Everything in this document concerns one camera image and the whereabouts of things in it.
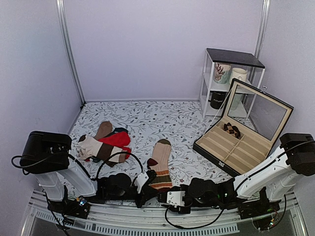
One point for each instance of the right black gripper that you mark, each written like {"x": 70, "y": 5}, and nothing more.
{"x": 179, "y": 210}

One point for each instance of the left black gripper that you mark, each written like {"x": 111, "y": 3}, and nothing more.
{"x": 146, "y": 194}

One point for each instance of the beige striped ribbed sock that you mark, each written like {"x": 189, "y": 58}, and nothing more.
{"x": 159, "y": 163}

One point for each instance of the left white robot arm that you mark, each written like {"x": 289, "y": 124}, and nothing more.
{"x": 65, "y": 180}

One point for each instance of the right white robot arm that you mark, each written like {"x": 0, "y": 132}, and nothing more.
{"x": 292, "y": 160}

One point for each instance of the brown beige block sock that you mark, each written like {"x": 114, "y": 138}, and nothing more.
{"x": 90, "y": 147}

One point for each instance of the red sock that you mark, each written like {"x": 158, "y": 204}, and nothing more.
{"x": 121, "y": 140}

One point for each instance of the floral tablecloth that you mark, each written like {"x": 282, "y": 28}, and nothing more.
{"x": 181, "y": 123}

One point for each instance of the dark green sock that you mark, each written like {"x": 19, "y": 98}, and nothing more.
{"x": 118, "y": 130}

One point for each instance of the tan brown sock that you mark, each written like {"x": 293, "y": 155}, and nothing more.
{"x": 104, "y": 129}

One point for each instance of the brown argyle rolled sock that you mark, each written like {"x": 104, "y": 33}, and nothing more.
{"x": 232, "y": 130}

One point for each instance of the black compartment organizer box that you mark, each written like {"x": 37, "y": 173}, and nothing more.
{"x": 260, "y": 118}

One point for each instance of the black mug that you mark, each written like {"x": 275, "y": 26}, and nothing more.
{"x": 217, "y": 99}

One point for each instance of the pale green mug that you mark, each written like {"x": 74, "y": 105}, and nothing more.
{"x": 237, "y": 99}

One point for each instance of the floral pattern mug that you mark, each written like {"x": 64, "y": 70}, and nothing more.
{"x": 221, "y": 72}

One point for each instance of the cream white mug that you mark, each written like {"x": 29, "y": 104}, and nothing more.
{"x": 239, "y": 74}

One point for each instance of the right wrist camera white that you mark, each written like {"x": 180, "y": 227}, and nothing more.
{"x": 176, "y": 198}

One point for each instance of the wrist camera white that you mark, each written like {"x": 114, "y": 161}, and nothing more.
{"x": 176, "y": 198}
{"x": 143, "y": 179}

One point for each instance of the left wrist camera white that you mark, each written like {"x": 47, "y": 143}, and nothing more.
{"x": 143, "y": 179}

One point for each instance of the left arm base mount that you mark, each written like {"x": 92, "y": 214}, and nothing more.
{"x": 78, "y": 207}

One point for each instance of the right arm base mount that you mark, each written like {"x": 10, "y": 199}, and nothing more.
{"x": 261, "y": 207}

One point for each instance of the aluminium front rail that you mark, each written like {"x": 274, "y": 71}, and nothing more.
{"x": 119, "y": 220}

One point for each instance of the white frame glass shelf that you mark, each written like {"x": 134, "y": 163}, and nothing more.
{"x": 242, "y": 60}

